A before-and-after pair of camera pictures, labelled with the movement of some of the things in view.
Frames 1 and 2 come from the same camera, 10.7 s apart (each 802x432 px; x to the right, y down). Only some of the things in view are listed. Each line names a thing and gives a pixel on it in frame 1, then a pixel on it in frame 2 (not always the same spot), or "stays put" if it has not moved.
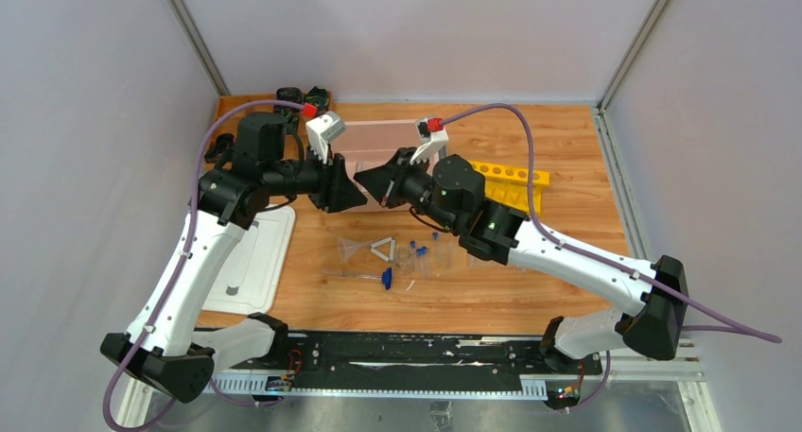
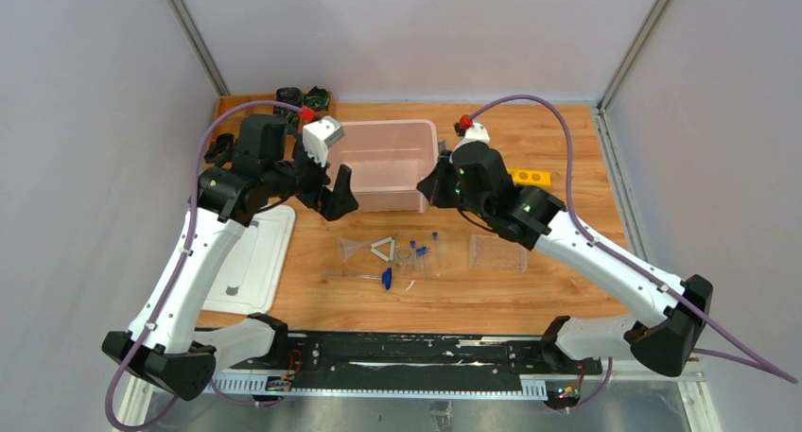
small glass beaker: [404, 262] stays put
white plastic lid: [248, 277] stays put
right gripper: [383, 181] -> [434, 185]
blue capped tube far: [435, 250] stays put
